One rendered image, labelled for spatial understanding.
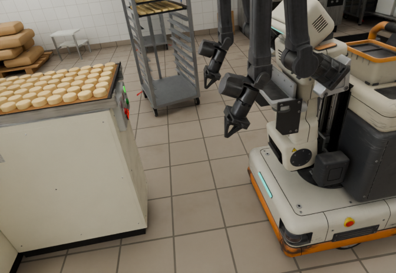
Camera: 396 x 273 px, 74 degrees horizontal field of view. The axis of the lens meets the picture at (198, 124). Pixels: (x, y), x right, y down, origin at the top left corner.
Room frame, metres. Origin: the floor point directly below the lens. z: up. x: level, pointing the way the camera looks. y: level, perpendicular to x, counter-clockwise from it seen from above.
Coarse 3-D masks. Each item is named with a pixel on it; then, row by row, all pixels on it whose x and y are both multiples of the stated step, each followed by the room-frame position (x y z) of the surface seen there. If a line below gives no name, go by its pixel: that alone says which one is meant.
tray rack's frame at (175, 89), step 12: (132, 36) 2.82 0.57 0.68; (156, 48) 2.91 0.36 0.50; (156, 60) 2.90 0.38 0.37; (144, 84) 2.79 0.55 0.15; (156, 84) 2.75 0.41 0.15; (168, 84) 2.71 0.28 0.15; (180, 84) 2.67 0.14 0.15; (168, 96) 2.42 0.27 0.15; (180, 96) 2.39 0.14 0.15; (192, 96) 2.36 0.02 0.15
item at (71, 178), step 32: (0, 128) 0.90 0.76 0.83; (32, 128) 0.91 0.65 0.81; (64, 128) 0.92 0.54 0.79; (96, 128) 0.93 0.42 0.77; (128, 128) 1.18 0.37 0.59; (0, 160) 0.89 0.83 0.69; (32, 160) 0.90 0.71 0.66; (64, 160) 0.91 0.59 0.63; (96, 160) 0.92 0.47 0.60; (128, 160) 0.98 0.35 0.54; (0, 192) 0.88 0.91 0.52; (32, 192) 0.89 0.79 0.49; (64, 192) 0.90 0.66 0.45; (96, 192) 0.92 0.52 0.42; (128, 192) 0.93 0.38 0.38; (0, 224) 0.87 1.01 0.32; (32, 224) 0.89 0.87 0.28; (64, 224) 0.90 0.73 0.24; (96, 224) 0.91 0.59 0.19; (128, 224) 0.93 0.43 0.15
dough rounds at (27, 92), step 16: (96, 64) 1.27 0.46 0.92; (112, 64) 1.24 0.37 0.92; (0, 80) 1.20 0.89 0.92; (16, 80) 1.20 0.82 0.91; (32, 80) 1.15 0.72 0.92; (48, 80) 1.15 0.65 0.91; (64, 80) 1.10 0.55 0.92; (80, 80) 1.08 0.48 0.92; (96, 80) 1.06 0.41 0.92; (112, 80) 1.09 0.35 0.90; (0, 96) 1.02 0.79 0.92; (16, 96) 0.98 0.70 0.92; (32, 96) 0.97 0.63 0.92; (48, 96) 0.97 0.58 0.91; (64, 96) 0.93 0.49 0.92; (80, 96) 0.92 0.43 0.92; (96, 96) 0.93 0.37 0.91; (0, 112) 0.90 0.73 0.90
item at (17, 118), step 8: (112, 96) 0.95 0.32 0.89; (80, 104) 0.94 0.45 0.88; (88, 104) 0.94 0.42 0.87; (96, 104) 0.94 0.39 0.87; (104, 104) 0.94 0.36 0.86; (112, 104) 0.95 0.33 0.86; (24, 112) 0.92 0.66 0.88; (32, 112) 0.92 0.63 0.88; (40, 112) 0.92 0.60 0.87; (48, 112) 0.92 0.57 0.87; (56, 112) 0.93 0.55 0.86; (64, 112) 0.93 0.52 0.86; (72, 112) 0.93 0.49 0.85; (80, 112) 0.93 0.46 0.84; (0, 120) 0.91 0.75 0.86; (8, 120) 0.91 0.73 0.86; (16, 120) 0.91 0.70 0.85; (24, 120) 0.91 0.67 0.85; (32, 120) 0.92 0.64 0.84
